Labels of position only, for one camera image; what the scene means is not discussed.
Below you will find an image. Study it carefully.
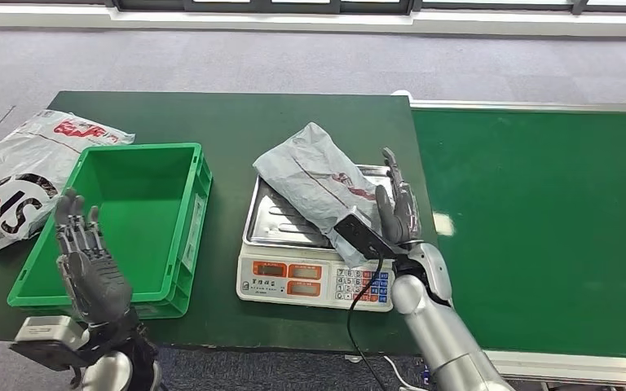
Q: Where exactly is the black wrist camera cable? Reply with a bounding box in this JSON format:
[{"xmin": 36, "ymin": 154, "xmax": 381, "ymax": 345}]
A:
[{"xmin": 345, "ymin": 255, "xmax": 387, "ymax": 391}]

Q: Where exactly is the white electronic scale steel tray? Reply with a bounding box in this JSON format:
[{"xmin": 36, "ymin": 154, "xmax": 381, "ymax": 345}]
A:
[{"xmin": 236, "ymin": 164, "xmax": 403, "ymax": 314}]

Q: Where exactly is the white cable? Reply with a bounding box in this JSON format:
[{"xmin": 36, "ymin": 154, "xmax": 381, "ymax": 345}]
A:
[{"xmin": 383, "ymin": 354, "xmax": 429, "ymax": 391}]

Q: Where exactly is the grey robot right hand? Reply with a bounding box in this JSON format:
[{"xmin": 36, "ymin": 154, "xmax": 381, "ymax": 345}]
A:
[{"xmin": 374, "ymin": 147, "xmax": 423, "ymax": 247}]

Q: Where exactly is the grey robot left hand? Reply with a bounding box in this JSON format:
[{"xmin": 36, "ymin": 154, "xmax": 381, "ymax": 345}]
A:
[{"xmin": 53, "ymin": 188, "xmax": 134, "ymax": 326}]

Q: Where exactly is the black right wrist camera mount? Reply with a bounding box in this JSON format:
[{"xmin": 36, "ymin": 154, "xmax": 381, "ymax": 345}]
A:
[{"xmin": 333, "ymin": 211, "xmax": 408, "ymax": 262}]

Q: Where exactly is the green plastic crate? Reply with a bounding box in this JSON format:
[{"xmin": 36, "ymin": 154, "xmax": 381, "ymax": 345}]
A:
[{"xmin": 7, "ymin": 142, "xmax": 214, "ymax": 321}]

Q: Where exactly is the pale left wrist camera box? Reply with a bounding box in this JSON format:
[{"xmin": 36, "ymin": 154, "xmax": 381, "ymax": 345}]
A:
[{"xmin": 8, "ymin": 314, "xmax": 91, "ymax": 373}]

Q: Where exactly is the silver conveyor frame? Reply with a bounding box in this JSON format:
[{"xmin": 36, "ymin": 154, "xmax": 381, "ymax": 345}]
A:
[{"xmin": 391, "ymin": 89, "xmax": 626, "ymax": 389}]

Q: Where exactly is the white printed plastic mailer parcel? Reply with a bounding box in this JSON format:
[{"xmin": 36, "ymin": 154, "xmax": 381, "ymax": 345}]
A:
[{"xmin": 0, "ymin": 109, "xmax": 136, "ymax": 257}]

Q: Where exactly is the white label on crate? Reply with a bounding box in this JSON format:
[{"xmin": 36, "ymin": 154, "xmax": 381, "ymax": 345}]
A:
[{"xmin": 181, "ymin": 193, "xmax": 206, "ymax": 273}]

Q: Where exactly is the green conveyor belt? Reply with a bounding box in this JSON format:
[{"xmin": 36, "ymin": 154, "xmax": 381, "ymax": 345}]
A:
[{"xmin": 411, "ymin": 108, "xmax": 626, "ymax": 360}]

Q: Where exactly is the grey plastic mailer parcel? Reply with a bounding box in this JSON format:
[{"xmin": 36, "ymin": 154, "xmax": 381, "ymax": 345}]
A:
[{"xmin": 252, "ymin": 121, "xmax": 396, "ymax": 270}]

